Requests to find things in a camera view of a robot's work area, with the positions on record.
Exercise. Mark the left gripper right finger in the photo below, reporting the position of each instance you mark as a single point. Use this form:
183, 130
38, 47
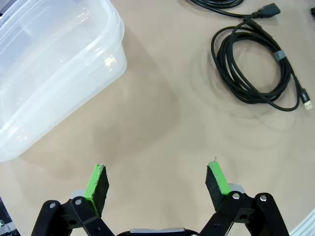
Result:
217, 184

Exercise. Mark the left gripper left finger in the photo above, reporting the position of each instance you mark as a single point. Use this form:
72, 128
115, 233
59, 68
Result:
97, 186

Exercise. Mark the clear plastic storage container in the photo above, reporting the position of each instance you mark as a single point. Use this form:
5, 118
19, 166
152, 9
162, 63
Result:
49, 73

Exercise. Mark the aluminium frame rail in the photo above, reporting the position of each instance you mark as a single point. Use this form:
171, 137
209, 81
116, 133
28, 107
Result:
306, 227

